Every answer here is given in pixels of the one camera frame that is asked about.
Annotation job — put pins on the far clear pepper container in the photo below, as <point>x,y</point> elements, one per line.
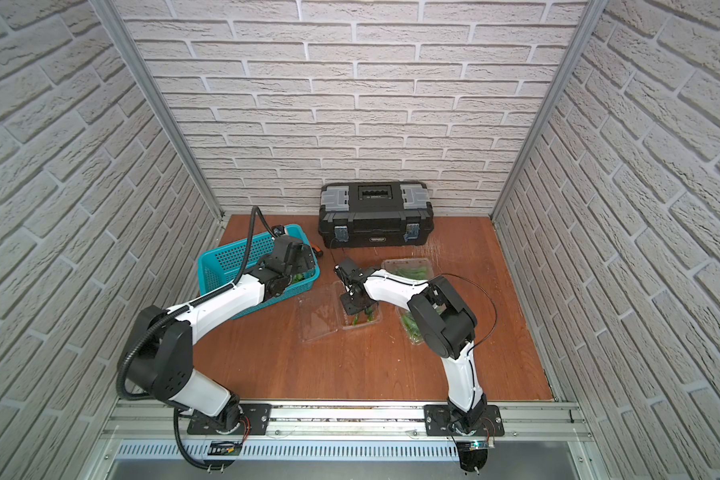
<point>416,269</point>

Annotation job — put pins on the black grey toolbox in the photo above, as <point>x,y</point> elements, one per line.
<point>383,213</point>

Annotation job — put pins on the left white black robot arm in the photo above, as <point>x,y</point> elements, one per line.
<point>157,360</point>

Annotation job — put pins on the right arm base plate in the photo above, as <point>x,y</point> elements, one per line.
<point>443,420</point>

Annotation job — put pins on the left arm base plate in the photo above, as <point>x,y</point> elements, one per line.
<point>251,418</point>

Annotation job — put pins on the middle clear pepper container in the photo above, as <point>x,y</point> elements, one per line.
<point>410,327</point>

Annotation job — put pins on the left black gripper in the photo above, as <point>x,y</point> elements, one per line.
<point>303,259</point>

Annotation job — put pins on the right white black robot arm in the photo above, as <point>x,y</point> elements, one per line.
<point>445,321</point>

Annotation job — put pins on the aluminium front rail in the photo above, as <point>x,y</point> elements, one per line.
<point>295,420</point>

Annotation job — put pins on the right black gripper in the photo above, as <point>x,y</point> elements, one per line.
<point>349,307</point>

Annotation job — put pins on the clear clamshell container with peppers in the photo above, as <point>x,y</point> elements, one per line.
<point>320,313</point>

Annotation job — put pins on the clear pepper container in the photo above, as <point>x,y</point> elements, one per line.
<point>410,327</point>
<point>416,269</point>

